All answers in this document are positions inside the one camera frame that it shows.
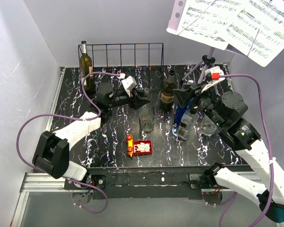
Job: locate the clear square bottle black cap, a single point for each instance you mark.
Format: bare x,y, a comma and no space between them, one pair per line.
187,123

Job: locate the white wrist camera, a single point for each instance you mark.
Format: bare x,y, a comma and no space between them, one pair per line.
129,84
213,77

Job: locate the red yellow toy truck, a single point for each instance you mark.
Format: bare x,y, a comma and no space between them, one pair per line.
138,147

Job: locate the black wire wine rack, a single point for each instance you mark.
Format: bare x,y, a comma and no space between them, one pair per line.
143,61

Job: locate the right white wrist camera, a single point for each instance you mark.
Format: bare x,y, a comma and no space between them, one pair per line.
213,77

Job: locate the white sheet music pages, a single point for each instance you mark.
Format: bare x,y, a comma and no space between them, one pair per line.
253,27

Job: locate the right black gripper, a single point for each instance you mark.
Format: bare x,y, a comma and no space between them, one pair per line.
183,95

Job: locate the green wine bottle brown label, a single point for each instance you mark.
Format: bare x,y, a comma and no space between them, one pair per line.
167,96

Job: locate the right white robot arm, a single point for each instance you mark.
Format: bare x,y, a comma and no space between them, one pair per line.
226,113

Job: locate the tall blue glass bottle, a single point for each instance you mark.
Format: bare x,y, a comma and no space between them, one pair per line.
180,112

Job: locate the clear round bottle brown cap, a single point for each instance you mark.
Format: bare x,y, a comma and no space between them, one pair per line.
207,127

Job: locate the clear tall bottle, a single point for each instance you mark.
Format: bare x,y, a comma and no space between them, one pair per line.
146,114

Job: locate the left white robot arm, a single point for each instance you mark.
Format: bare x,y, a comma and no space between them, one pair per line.
52,151

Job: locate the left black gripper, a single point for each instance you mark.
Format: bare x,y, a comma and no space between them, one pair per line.
136,100

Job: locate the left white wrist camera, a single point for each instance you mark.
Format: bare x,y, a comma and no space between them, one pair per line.
129,84

